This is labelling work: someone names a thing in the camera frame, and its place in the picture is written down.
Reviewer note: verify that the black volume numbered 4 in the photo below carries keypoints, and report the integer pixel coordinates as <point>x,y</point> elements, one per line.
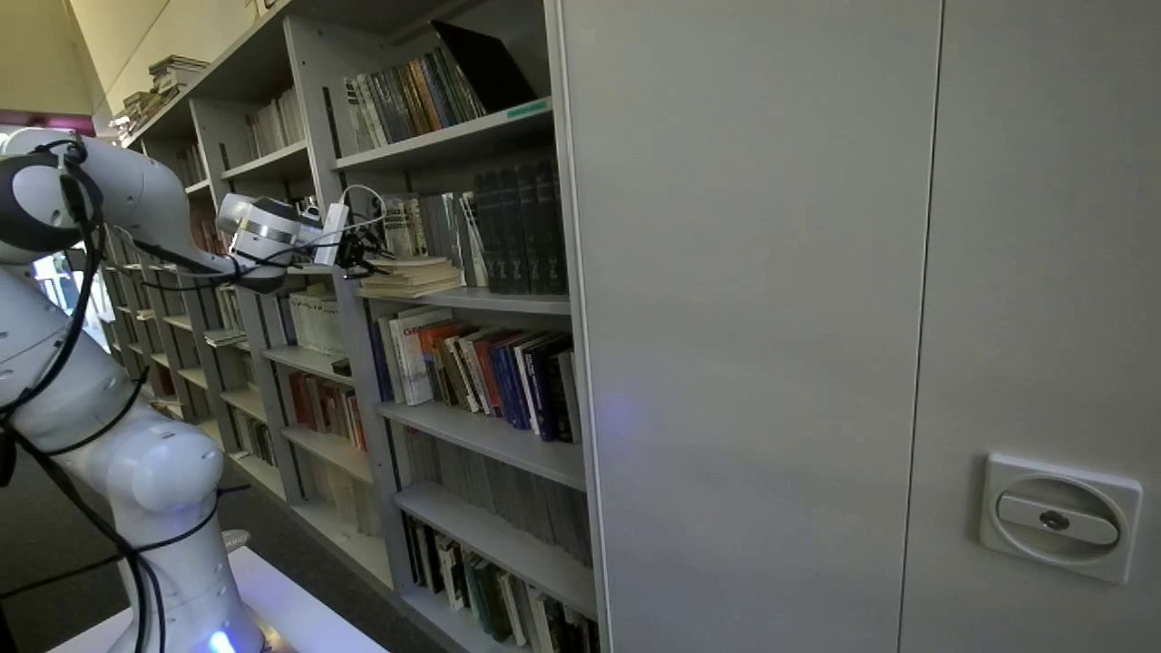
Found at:
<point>519,231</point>

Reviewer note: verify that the grey metal bookshelf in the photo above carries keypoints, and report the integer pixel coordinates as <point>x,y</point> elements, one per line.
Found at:
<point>159,329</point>
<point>727,304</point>
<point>260,163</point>

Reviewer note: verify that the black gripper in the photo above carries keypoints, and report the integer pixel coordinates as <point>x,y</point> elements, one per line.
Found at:
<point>369,249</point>

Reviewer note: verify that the black volume numbered 2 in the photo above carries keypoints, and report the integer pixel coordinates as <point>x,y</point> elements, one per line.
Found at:
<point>491,231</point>

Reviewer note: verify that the grey cabinet door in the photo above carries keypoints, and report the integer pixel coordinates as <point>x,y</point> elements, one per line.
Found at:
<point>1052,240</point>

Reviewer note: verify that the black leaning binder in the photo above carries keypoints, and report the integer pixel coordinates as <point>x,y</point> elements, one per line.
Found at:
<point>484,68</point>

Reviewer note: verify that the black volume numbered 5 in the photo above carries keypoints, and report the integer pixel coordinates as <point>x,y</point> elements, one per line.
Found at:
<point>534,231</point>

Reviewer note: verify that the grey storage box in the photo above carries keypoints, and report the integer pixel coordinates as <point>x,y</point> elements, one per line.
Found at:
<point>180,75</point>

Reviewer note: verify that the black volume numbered 3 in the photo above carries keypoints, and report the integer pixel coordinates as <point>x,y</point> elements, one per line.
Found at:
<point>507,231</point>

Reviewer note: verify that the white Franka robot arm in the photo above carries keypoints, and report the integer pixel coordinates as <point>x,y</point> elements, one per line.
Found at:
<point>159,483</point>

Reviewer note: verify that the dark green book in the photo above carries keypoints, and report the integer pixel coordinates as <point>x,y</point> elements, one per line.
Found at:
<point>491,602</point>

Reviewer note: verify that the white hardcover book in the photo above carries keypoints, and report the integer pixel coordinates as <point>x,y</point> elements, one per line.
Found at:
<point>414,365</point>

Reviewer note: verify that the blue hardcover book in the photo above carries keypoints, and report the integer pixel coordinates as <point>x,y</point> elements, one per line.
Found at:
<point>511,386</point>

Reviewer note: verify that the thick black book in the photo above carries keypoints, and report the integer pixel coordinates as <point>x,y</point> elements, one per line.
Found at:
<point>554,394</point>

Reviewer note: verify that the green shelf label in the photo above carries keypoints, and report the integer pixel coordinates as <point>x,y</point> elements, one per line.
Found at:
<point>532,109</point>

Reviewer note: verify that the red hardcover book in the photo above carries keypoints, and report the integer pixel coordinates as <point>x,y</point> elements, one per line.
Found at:
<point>486,376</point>

